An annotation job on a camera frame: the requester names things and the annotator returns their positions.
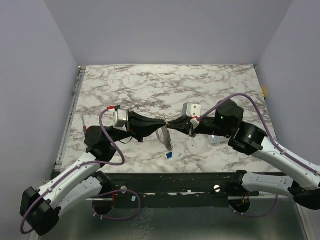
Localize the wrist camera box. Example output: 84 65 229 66
113 109 129 132
182 102 202 129

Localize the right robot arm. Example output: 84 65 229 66
167 100 320 210

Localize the aluminium frame rail left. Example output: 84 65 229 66
53 66 87 172

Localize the blue red screwdriver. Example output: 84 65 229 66
81 115 87 136

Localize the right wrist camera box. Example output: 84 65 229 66
182 102 202 129

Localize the clear plastic parts box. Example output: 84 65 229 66
208 135 229 145

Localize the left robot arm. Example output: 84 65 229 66
20 106 166 236

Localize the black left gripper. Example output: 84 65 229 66
108 109 166 145

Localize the metal keyring chain with plate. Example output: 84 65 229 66
156 119 175 160

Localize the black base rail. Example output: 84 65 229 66
92 171 249 213

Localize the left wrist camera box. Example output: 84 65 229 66
113 109 129 132

